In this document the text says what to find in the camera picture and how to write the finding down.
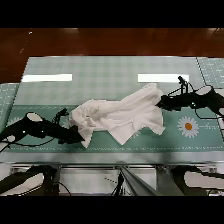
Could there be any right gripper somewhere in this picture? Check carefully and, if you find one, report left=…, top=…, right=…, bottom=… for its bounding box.
left=155, top=94, right=181, bottom=112

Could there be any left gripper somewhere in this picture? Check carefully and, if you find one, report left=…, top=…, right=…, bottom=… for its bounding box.
left=57, top=126, right=85, bottom=145

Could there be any white shirt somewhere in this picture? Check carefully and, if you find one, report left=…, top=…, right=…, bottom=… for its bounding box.
left=68, top=82, right=166, bottom=149

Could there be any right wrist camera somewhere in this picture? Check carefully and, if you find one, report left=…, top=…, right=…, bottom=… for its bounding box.
left=167, top=75, right=196, bottom=98

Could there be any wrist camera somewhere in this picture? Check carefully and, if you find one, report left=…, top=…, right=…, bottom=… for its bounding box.
left=51, top=107, right=70, bottom=125
left=167, top=75, right=196, bottom=98

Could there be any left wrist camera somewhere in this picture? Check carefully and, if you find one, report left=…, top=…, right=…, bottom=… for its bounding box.
left=51, top=107, right=70, bottom=125

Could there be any black cable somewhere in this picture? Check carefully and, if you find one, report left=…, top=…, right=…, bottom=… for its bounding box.
left=110, top=171, right=125, bottom=197

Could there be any silver frame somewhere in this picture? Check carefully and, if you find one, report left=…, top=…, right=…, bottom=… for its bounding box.
left=0, top=161, right=224, bottom=197

